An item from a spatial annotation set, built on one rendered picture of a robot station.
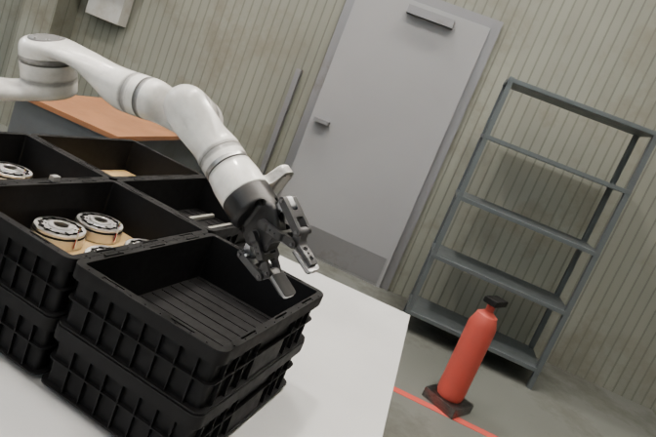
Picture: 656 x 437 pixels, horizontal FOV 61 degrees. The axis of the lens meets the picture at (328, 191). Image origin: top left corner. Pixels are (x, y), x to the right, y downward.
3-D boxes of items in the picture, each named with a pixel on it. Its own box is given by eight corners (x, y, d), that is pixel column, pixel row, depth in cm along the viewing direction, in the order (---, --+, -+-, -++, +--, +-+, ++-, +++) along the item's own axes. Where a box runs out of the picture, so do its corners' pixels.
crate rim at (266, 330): (218, 369, 78) (224, 354, 78) (66, 274, 87) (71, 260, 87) (322, 303, 115) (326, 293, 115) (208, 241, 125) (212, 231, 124)
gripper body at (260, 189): (211, 214, 80) (241, 266, 77) (237, 176, 76) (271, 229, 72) (249, 208, 86) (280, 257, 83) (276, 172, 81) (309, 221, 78)
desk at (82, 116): (194, 221, 416) (225, 136, 403) (79, 259, 290) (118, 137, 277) (119, 186, 427) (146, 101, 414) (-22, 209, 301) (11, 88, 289)
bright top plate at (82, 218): (98, 235, 117) (98, 232, 117) (65, 216, 121) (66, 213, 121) (132, 231, 127) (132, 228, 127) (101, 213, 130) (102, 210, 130)
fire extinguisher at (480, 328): (464, 399, 305) (512, 297, 294) (475, 428, 278) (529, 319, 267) (418, 381, 304) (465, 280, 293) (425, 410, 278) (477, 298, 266)
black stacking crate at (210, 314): (196, 425, 80) (222, 357, 78) (52, 327, 89) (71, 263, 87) (305, 342, 117) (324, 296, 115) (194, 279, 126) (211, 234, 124)
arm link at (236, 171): (297, 172, 84) (276, 142, 86) (240, 178, 75) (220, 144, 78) (267, 210, 89) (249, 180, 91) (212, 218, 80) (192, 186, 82)
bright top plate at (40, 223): (53, 241, 107) (53, 239, 107) (21, 219, 111) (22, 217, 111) (96, 237, 116) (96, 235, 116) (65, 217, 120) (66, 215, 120)
